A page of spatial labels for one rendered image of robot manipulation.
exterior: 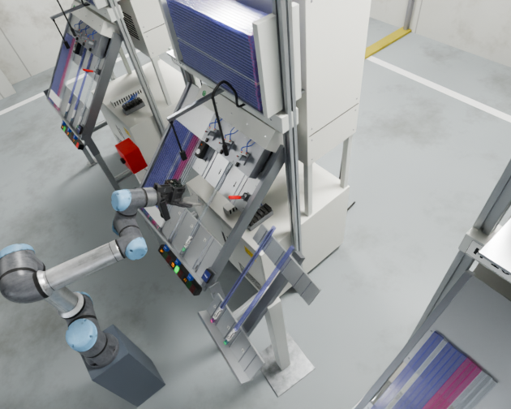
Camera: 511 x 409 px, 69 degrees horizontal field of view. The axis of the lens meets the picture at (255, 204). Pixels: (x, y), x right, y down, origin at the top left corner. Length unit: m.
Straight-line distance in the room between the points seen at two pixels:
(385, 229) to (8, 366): 2.56
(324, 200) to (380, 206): 0.88
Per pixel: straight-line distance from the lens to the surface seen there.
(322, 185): 2.10
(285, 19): 1.17
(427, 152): 3.31
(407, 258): 2.62
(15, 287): 1.46
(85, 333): 1.74
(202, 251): 1.71
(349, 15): 1.46
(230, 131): 1.55
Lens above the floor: 2.18
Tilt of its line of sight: 50 degrees down
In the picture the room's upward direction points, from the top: 11 degrees counter-clockwise
